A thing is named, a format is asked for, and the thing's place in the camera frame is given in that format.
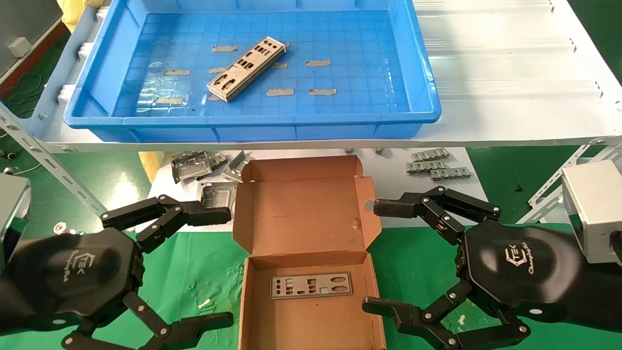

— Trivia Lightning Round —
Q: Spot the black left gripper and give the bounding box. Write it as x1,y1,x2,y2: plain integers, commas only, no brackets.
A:
0,194,235,350

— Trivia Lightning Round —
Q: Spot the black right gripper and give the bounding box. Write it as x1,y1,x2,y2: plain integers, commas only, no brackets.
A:
362,186,622,350

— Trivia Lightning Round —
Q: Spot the brown cardboard box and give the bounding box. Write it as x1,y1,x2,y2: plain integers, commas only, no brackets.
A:
232,155,387,350

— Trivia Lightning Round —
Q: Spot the blue plastic tray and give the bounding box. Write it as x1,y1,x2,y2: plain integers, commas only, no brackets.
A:
63,0,442,143

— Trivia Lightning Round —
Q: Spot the green table cloth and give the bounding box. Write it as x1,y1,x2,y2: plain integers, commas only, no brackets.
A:
0,223,622,350

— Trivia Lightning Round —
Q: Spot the angled metal plate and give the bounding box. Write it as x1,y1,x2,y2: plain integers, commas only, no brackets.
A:
221,150,254,183

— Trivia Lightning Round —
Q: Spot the yellow mesh sack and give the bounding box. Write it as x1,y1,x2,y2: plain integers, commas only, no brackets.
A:
56,0,105,33

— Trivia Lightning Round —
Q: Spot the rectangular metal frame part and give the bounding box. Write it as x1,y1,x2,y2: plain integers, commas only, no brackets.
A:
196,182,237,210

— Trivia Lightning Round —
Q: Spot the large bent metal bracket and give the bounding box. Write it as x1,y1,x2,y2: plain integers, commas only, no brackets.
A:
172,151,214,184

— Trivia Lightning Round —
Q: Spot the grey perforated shelf post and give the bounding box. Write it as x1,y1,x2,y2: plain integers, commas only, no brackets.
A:
518,143,622,225
0,103,111,218

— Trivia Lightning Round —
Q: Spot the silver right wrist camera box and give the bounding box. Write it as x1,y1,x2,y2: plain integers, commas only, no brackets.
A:
561,159,622,267

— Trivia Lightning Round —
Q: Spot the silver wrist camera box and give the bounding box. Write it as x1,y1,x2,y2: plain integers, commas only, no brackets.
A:
561,159,622,267
0,174,33,274

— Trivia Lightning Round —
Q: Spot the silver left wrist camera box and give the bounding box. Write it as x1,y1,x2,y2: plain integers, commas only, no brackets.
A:
0,174,33,274

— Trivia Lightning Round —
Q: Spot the white wall box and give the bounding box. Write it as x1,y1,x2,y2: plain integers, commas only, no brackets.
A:
8,37,33,58

